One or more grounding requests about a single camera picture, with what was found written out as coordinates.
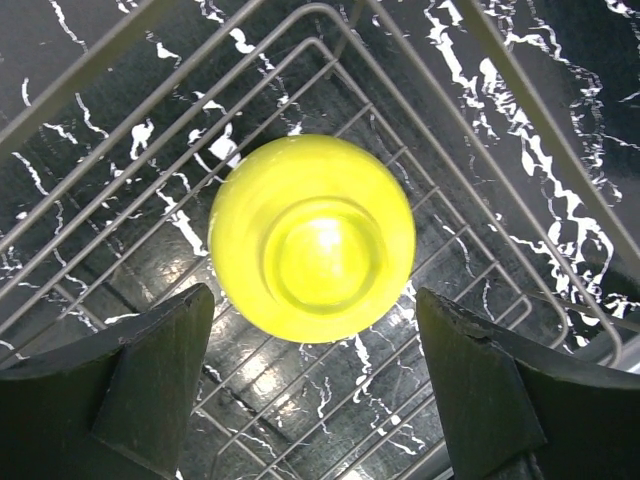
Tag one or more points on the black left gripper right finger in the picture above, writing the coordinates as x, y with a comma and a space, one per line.
511, 408

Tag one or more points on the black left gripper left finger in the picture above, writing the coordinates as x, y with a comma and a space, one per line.
114, 405

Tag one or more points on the yellow-green bowl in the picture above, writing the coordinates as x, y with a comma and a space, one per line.
311, 238

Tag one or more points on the wire dish rack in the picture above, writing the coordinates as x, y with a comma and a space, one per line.
120, 121

